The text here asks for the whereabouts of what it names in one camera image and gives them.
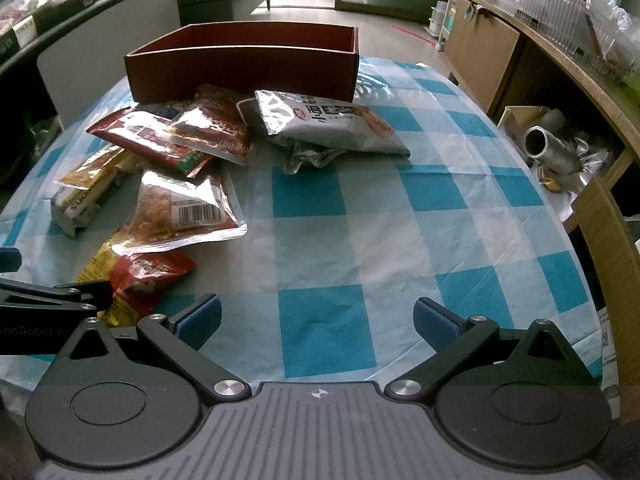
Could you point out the brown orange snack packet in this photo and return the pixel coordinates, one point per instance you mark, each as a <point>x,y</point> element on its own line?
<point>214,124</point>

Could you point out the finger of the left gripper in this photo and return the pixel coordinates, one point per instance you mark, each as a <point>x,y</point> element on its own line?
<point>92,296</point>

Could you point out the yellow wrapped snack bar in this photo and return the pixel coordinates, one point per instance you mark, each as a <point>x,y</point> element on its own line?
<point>95,167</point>

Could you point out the brown vacuum meat packet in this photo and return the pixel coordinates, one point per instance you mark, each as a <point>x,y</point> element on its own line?
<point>302,153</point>

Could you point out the black box on cabinet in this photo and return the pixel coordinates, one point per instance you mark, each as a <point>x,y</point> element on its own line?
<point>18,34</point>

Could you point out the blue white checkered tablecloth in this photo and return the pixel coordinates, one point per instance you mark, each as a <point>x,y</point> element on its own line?
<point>322,285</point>

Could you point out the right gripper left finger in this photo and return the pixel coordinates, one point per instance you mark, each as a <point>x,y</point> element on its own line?
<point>175,341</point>

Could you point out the orange barcode snack packet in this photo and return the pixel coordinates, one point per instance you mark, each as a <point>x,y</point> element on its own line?
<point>173,213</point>

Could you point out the red cardboard box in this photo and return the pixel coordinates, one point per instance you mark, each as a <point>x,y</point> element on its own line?
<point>315,59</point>

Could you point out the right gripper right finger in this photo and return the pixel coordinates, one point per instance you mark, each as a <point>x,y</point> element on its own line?
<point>459,344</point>

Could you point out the white boxed snack pack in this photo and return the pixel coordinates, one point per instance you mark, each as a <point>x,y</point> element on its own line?
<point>73,209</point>

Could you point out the red yellow Trolli bag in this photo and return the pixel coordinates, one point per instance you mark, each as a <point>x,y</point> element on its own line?
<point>138,281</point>

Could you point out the silver metal pipe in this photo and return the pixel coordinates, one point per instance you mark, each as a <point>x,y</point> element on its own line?
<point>549,151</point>

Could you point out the wooden sideboard cabinet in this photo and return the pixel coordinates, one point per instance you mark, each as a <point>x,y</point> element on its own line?
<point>516,76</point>

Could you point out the red green snack packet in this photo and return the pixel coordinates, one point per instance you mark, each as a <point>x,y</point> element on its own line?
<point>147,135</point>

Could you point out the grey white side cabinet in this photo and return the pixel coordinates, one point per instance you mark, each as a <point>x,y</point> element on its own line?
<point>67,69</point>

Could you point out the clear plastic tray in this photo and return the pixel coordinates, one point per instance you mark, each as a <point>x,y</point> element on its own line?
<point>596,32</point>

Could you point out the silver noodle snack bag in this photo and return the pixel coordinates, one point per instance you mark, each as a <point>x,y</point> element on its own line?
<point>285,117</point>

